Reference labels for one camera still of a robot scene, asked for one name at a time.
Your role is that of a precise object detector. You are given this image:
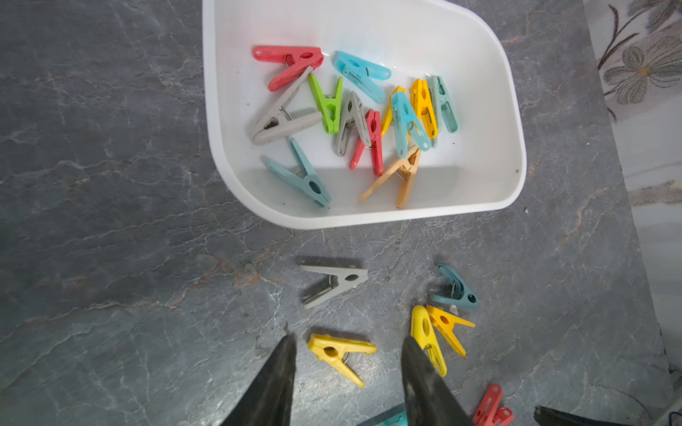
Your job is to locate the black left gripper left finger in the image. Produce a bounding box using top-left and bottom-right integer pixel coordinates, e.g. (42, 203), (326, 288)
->
(221, 333), (297, 426)

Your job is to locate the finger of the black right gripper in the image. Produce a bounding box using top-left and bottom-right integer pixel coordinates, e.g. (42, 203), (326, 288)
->
(534, 406), (626, 426)

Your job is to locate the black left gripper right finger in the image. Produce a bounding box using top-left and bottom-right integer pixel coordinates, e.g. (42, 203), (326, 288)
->
(401, 337), (473, 425)

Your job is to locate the sage green clothespin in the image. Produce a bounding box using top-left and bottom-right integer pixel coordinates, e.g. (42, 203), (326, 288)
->
(264, 138), (332, 208)
(427, 76), (459, 148)

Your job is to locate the beige clothespin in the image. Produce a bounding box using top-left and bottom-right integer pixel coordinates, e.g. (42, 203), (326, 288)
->
(358, 144), (423, 209)

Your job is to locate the red clothespin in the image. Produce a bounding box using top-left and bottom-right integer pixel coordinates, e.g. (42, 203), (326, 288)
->
(472, 383), (514, 426)
(350, 109), (384, 177)
(252, 45), (324, 92)

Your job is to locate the grey clothespin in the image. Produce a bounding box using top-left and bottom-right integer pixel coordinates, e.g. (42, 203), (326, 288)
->
(251, 66), (323, 146)
(299, 264), (369, 309)
(334, 92), (370, 157)

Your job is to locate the lime green clothespin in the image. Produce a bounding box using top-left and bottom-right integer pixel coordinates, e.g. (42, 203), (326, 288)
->
(308, 74), (344, 134)

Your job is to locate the white plastic storage box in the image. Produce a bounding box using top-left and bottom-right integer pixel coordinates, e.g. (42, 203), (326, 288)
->
(202, 1), (527, 229)

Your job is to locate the turquoise clothespin of pair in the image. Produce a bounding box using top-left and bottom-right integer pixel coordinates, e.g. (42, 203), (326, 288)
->
(358, 405), (408, 426)

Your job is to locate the yellow clothespin pair centre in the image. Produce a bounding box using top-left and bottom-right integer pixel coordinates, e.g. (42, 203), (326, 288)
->
(410, 305), (448, 377)

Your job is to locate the orange yellow clothespin centre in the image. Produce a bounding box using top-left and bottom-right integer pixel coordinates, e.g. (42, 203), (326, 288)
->
(426, 305), (476, 357)

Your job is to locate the dark teal clothespin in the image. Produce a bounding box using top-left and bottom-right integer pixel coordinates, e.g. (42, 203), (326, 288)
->
(429, 264), (480, 309)

